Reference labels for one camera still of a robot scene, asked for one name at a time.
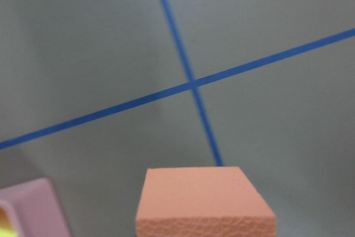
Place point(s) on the orange foam cube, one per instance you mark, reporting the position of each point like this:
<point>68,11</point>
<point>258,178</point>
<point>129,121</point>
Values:
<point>202,201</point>

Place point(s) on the yellow foam cube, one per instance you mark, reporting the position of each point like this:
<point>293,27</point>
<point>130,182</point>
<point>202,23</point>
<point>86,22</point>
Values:
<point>4,232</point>

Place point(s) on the pink plastic bin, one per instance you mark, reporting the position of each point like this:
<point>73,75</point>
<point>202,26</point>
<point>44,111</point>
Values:
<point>33,209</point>

